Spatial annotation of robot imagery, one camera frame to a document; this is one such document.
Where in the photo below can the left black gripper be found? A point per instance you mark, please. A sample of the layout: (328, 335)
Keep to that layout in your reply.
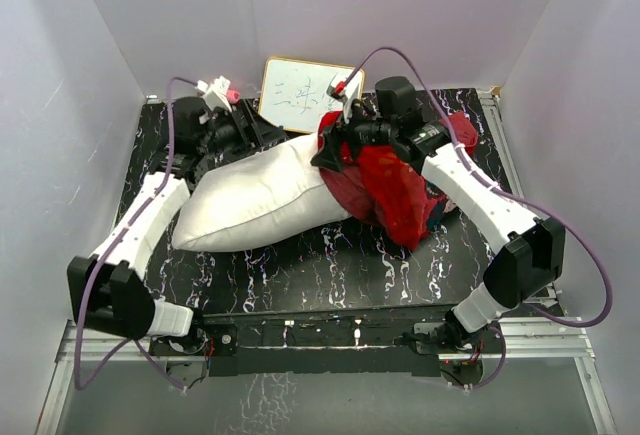
(258, 132)

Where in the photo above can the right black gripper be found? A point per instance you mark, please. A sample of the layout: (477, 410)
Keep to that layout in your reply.
(330, 155)

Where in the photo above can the red patterned pillowcase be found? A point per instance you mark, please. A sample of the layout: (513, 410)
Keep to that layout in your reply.
(378, 188)

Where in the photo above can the white pillow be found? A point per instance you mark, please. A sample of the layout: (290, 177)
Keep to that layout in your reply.
(257, 201)

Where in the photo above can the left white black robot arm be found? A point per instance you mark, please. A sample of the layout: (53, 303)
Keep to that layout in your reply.
(107, 288)

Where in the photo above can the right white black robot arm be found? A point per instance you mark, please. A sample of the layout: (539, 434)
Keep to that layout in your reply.
(528, 251)

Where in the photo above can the pink whiteboard marker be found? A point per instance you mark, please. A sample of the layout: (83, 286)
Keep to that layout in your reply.
(233, 96)

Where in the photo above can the small yellow-framed whiteboard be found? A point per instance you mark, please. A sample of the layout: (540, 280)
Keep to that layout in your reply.
(294, 92)

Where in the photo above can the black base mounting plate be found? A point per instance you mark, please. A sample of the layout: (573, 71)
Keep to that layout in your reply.
(410, 339)

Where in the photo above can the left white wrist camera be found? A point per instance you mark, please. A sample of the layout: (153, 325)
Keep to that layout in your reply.
(214, 95)

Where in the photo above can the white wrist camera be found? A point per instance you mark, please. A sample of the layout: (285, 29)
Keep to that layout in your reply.
(345, 93)
(214, 95)

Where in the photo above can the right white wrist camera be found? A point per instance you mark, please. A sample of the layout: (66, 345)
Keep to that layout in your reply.
(345, 93)

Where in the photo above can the aluminium frame rail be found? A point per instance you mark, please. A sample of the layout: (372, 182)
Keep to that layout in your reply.
(334, 300)

